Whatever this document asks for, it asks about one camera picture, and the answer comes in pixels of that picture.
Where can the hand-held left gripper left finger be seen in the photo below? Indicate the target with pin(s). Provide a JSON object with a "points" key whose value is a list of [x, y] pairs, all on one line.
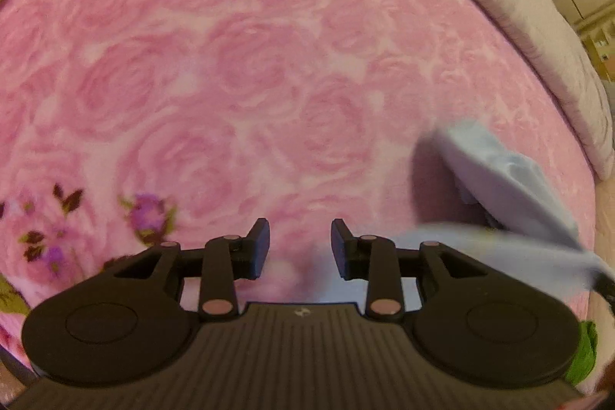
{"points": [[262, 246]]}

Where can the light blue garment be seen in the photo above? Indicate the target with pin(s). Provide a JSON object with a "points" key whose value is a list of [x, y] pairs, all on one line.
{"points": [[504, 179]]}

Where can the pink rose print blanket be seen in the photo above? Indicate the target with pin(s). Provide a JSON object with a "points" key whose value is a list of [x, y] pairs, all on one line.
{"points": [[240, 78]]}

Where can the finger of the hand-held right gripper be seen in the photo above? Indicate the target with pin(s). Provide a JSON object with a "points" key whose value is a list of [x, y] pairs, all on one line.
{"points": [[604, 284]]}

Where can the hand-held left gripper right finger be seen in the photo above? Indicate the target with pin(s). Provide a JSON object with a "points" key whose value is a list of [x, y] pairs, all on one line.
{"points": [[338, 244]]}

